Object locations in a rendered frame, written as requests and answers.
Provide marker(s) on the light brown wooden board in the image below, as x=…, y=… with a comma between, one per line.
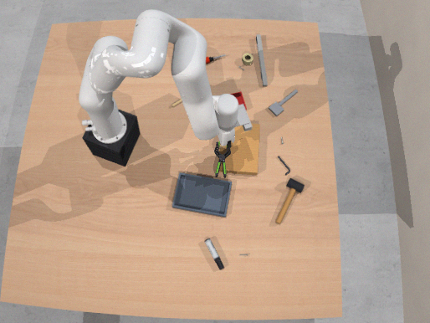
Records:
x=244, y=155

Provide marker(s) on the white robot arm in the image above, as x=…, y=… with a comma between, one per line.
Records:
x=146, y=58

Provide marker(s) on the long grey metal bar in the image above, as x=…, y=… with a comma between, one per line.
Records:
x=261, y=58

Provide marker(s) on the black-headed mallet with wooden handle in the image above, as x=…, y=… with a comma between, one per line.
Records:
x=295, y=187

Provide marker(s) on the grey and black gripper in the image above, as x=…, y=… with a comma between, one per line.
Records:
x=225, y=137

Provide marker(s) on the red-handled screwdriver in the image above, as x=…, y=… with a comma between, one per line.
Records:
x=208, y=60

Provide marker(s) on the beige cylindrical collar with hole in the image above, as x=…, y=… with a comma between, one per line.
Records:
x=247, y=56

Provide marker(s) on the red rectangular tray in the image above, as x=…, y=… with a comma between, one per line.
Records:
x=239, y=97

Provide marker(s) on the white marker with black cap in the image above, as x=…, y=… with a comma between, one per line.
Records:
x=214, y=253

